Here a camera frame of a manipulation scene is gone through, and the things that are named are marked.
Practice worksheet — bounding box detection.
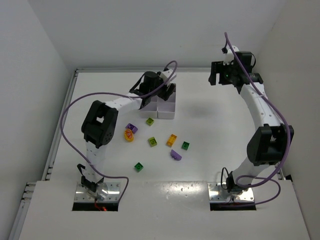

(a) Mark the yellow lego brick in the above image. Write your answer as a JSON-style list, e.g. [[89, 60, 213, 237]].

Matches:
[[166, 134, 177, 148]]

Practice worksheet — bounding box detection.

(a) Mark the purple arch lego with red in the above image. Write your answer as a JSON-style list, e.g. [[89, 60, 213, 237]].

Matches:
[[125, 123, 138, 134]]

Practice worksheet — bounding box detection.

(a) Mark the lime green square lego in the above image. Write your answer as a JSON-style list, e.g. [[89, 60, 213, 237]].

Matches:
[[148, 137, 158, 147], [146, 117, 154, 126]]

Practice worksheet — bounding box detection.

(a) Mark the orange printed round lego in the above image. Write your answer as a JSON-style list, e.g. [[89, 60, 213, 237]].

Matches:
[[124, 128, 134, 142]]

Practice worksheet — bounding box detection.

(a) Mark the dark green square lego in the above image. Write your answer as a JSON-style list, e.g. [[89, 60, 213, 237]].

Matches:
[[181, 141, 190, 151]]

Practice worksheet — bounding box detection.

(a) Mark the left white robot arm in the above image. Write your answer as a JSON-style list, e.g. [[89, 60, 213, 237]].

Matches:
[[80, 68, 176, 193]]

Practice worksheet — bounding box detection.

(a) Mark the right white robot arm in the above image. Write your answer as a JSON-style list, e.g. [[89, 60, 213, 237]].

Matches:
[[208, 47, 294, 193]]

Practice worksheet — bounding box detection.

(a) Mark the white six-compartment container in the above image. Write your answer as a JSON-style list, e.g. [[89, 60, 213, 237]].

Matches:
[[139, 88, 176, 120]]

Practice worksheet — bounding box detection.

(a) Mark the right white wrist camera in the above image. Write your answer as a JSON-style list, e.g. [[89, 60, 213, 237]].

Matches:
[[221, 45, 239, 66]]

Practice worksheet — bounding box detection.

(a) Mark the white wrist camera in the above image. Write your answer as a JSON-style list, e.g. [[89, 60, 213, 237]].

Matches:
[[221, 45, 239, 66], [160, 69, 177, 83]]

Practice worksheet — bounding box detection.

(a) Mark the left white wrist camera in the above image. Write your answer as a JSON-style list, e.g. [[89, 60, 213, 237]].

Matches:
[[160, 69, 177, 83]]

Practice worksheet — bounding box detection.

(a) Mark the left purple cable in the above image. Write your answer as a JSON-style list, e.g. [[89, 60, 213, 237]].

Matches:
[[60, 60, 179, 201]]

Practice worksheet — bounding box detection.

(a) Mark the purple cable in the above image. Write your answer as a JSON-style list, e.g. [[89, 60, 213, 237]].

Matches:
[[224, 31, 295, 207], [60, 60, 179, 201]]

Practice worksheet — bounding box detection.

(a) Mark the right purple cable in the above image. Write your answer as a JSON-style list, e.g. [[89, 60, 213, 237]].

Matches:
[[224, 31, 295, 207]]

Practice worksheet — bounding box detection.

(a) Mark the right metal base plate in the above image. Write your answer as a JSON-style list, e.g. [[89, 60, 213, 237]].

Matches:
[[207, 182, 255, 204]]

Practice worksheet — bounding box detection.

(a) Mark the metal base plate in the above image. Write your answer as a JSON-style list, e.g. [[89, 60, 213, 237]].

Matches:
[[207, 182, 255, 204], [74, 182, 121, 203]]

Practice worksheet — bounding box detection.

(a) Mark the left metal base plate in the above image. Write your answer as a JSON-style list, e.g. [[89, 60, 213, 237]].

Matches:
[[74, 182, 121, 203]]

